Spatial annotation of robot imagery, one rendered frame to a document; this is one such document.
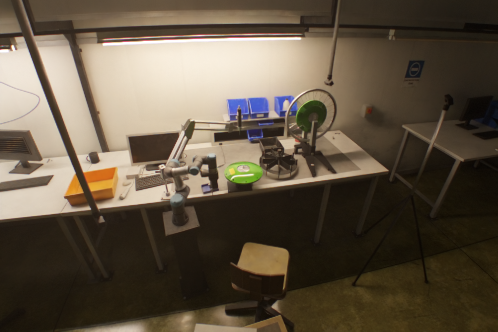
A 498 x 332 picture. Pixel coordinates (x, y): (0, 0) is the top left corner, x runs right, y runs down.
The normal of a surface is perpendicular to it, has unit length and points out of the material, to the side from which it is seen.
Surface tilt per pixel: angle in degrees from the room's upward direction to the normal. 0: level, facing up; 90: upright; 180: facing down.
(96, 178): 86
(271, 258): 0
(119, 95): 90
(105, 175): 86
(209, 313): 0
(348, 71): 90
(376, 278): 0
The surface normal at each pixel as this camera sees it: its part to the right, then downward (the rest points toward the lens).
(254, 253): 0.00, -0.88
